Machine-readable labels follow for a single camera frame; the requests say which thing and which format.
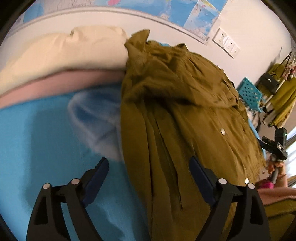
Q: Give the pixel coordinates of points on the teal perforated plastic rack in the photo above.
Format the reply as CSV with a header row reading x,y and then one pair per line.
x,y
250,95

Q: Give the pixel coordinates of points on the pink blanket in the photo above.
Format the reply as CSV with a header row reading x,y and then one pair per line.
x,y
60,83

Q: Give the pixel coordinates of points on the hanging yellow clothes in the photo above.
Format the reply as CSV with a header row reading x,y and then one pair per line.
x,y
281,104

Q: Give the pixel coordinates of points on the right forearm pink sleeve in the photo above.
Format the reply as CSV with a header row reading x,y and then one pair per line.
x,y
271,196

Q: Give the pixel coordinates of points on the right hand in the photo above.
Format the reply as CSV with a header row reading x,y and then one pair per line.
x,y
278,176

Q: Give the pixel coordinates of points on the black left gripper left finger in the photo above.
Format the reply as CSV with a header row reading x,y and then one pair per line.
x,y
47,220

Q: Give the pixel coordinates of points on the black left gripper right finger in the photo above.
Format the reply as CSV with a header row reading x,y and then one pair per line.
x,y
236,212

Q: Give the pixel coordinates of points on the colourful wall map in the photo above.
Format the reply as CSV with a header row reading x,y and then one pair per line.
x,y
197,17

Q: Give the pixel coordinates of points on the black handbag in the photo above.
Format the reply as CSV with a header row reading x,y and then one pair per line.
x,y
269,82

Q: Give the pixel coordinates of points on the mustard olive jacket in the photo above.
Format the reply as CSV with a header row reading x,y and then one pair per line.
x,y
176,104

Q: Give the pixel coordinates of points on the white wall socket panel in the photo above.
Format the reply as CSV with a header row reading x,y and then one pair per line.
x,y
226,43

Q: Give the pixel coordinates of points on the blue floral bed sheet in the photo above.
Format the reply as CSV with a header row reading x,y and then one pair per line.
x,y
66,138

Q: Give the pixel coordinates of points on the cream pillow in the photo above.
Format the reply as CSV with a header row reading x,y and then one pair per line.
x,y
86,47

